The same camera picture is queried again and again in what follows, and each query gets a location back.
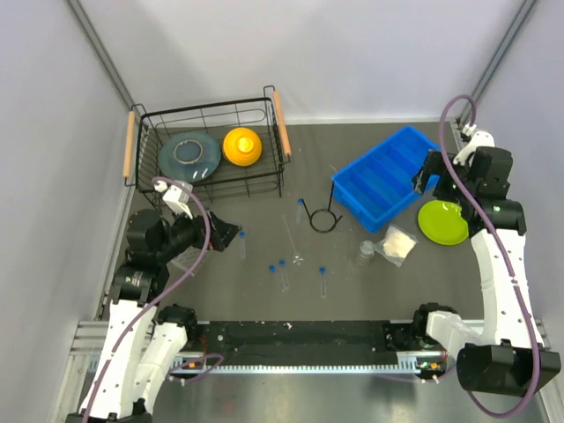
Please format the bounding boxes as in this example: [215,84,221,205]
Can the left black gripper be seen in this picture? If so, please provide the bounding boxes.
[155,201,241,262]

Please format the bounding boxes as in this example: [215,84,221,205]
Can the plastic bag of cotton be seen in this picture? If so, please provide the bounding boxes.
[374,224,418,267]

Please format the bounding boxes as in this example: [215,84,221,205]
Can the glass stirring rod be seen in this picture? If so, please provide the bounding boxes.
[281,215,304,265]

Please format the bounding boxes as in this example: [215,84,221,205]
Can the small clear glass flask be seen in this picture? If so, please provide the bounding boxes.
[357,240,375,266]

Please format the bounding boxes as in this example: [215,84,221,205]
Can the black wire ring stand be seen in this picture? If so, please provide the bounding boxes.
[302,183,343,234]

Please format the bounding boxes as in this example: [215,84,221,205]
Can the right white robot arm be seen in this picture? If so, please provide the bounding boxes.
[411,146,561,397]

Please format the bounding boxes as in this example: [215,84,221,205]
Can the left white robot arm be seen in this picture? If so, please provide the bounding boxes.
[66,209,240,422]

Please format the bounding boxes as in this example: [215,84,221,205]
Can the blue plastic divided bin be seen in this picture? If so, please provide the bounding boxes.
[332,126,440,233]

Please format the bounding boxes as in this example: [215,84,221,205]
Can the lime green plate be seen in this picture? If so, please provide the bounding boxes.
[418,199,469,246]

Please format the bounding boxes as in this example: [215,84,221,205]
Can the clear test tube rack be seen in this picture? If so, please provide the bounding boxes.
[170,247,206,276]

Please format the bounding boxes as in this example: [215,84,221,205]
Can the blue ceramic plate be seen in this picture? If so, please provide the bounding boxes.
[158,131,222,183]

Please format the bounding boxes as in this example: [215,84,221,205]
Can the orange ribbed bowl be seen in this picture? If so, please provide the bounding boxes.
[222,127,263,167]

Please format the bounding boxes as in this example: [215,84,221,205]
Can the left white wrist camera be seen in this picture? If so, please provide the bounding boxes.
[153,181,193,219]

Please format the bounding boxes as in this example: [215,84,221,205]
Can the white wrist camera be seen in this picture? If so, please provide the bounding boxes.
[453,123,495,166]
[153,181,193,219]

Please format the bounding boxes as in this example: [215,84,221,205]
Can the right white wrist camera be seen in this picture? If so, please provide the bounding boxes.
[453,123,495,166]

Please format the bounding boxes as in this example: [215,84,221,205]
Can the black wire basket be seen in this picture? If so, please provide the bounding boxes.
[122,85,292,209]

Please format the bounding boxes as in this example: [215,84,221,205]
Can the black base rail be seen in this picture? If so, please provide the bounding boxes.
[197,321,420,367]

